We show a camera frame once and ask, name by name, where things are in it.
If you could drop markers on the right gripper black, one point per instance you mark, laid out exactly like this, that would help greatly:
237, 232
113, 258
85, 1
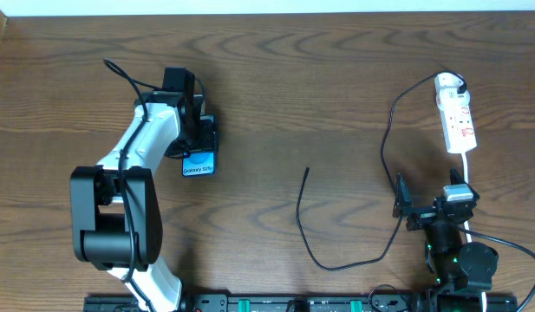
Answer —
426, 215

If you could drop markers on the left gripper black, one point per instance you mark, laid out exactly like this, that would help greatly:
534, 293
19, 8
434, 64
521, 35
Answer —
207, 136

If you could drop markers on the blue Samsung Galaxy smartphone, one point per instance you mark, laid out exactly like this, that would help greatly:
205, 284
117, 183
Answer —
202, 159

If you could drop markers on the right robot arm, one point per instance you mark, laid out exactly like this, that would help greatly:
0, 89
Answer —
463, 270

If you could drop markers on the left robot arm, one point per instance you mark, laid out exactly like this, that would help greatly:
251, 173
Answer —
116, 220

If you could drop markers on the white USB charger plug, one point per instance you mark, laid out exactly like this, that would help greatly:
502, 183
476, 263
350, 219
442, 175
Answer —
450, 98

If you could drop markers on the white power strip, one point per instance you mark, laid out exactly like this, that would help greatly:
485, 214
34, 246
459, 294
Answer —
457, 124

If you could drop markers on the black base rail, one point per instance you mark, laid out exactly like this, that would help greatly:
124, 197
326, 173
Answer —
377, 302

